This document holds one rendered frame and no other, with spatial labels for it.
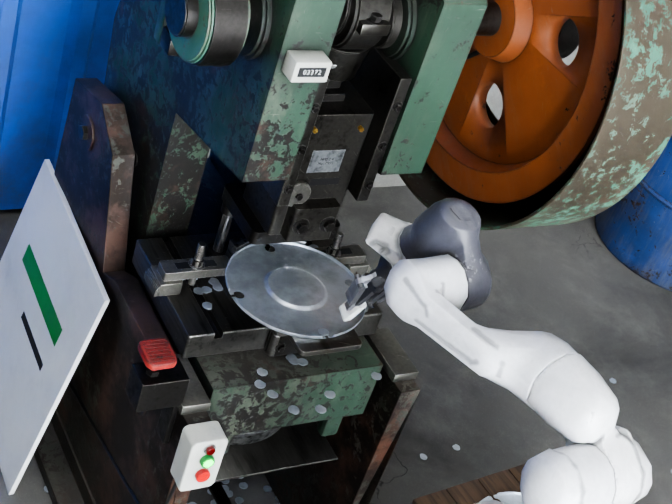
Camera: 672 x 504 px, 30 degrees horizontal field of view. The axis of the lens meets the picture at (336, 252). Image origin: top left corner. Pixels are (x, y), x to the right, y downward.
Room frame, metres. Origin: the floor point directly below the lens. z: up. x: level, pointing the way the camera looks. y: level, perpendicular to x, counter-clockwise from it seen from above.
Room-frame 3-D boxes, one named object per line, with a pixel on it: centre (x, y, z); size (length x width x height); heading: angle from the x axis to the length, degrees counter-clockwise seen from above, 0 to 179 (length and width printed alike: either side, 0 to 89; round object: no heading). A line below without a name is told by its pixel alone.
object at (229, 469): (2.09, 0.14, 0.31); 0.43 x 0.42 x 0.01; 129
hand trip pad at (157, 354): (1.70, 0.24, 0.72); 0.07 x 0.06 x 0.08; 39
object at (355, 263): (2.19, 0.00, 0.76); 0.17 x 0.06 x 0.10; 129
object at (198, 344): (2.09, 0.13, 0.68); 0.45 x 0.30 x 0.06; 129
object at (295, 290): (1.99, 0.05, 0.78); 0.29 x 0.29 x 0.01
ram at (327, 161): (2.05, 0.10, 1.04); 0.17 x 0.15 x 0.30; 39
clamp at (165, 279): (1.98, 0.26, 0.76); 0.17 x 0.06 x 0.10; 129
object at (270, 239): (2.09, 0.13, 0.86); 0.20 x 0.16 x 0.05; 129
